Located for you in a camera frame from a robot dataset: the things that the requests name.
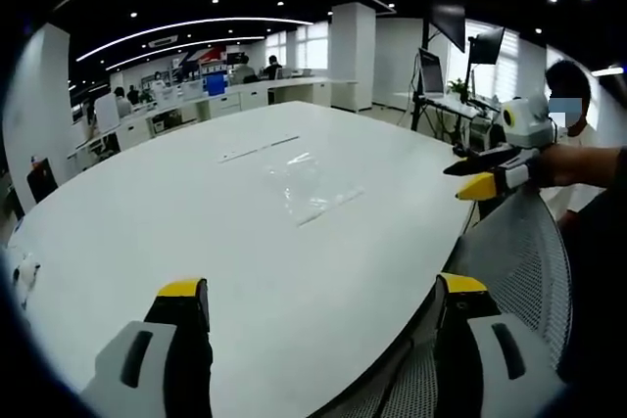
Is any person's dark clothing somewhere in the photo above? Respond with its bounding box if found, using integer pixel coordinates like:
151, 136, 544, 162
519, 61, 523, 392
555, 146, 627, 390

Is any black monitor pole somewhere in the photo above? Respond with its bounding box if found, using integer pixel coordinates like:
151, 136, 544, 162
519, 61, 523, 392
420, 6, 442, 55

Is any open laptop on stand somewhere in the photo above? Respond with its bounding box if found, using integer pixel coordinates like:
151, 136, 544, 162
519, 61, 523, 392
417, 47, 459, 100

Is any long white office counter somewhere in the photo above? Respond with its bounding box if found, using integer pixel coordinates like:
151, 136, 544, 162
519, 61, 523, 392
66, 73, 334, 167

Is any grey mesh office chair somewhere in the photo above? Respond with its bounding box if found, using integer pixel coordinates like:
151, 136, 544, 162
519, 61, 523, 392
337, 182, 574, 418

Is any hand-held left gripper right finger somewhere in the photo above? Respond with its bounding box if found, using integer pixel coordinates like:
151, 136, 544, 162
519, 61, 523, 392
433, 271, 569, 418

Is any green potted plant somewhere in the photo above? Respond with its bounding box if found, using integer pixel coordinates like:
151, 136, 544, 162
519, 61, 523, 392
447, 76, 472, 99

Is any crumpled white plastic piece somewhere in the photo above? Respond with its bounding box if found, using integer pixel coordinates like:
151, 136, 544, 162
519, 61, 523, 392
8, 250, 43, 312

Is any clear resealable plastic bag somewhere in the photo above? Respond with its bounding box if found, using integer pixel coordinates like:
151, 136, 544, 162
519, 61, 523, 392
217, 133, 367, 228

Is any large black wall monitor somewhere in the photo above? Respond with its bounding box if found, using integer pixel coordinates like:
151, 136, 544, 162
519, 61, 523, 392
424, 0, 467, 53

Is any black office chair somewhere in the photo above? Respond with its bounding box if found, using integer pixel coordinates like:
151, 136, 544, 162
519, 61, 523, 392
25, 157, 61, 205

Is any small black monitor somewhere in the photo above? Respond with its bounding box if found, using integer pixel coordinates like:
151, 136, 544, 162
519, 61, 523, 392
470, 25, 506, 67

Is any white equipment desk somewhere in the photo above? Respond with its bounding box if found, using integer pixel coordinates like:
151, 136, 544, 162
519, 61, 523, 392
406, 90, 508, 151

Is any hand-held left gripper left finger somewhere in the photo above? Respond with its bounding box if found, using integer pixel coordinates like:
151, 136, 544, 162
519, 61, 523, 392
80, 278, 215, 418

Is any white square pillar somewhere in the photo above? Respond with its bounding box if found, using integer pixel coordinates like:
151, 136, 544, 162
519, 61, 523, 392
329, 1, 378, 114

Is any person's right hand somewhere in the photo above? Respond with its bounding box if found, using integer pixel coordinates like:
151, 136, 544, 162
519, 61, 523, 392
532, 146, 589, 189

